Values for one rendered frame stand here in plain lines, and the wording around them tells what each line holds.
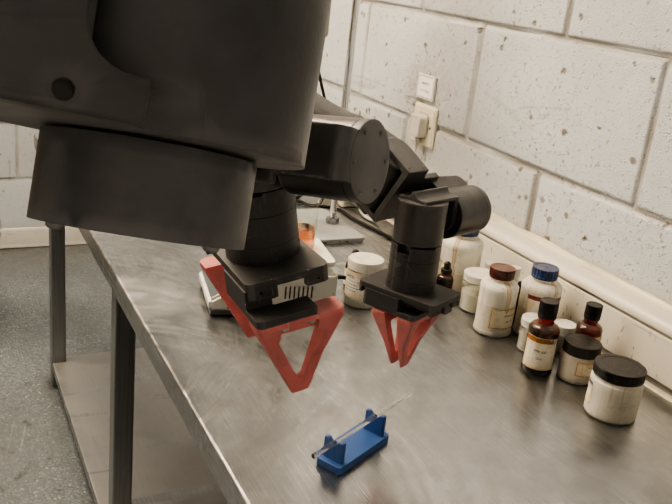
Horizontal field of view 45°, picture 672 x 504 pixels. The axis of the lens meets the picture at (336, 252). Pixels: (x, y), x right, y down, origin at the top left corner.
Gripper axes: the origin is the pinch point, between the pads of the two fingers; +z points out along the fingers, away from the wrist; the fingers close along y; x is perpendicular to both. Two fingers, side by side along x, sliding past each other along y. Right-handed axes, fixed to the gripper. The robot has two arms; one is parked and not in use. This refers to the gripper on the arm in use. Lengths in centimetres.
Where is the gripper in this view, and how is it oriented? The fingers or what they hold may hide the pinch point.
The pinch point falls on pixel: (399, 357)
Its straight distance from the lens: 97.9
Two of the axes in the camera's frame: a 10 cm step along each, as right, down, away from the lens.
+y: -7.9, -2.8, 5.5
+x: -6.0, 2.0, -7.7
